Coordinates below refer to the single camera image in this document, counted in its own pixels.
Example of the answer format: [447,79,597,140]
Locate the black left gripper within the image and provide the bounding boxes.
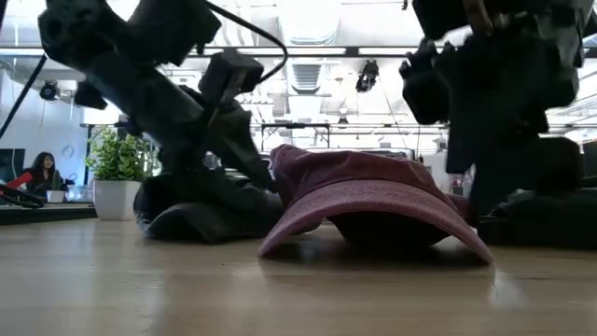
[139,86,275,191]

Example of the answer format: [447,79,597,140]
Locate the dark monitor screen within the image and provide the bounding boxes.
[0,147,27,183]

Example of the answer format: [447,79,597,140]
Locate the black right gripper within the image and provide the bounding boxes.
[398,39,584,216]

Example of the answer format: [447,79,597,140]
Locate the black ceiling spotlight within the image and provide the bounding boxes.
[354,59,380,93]
[39,79,62,103]

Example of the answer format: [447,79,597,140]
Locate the black left wrist camera cable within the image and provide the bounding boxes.
[204,0,289,85]

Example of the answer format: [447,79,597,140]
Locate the black metal table frame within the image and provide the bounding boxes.
[0,203,99,226]

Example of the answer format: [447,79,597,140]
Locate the green plant in white pot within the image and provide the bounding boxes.
[83,123,162,221]

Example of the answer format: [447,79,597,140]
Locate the long black left arm cable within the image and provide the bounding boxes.
[0,54,49,140]

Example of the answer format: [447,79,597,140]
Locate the red and black device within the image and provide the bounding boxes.
[0,171,46,209]

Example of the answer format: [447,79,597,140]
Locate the dark grey baseball cap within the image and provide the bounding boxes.
[132,170,285,246]
[475,134,597,248]

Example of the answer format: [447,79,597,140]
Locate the person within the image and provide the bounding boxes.
[18,151,71,203]

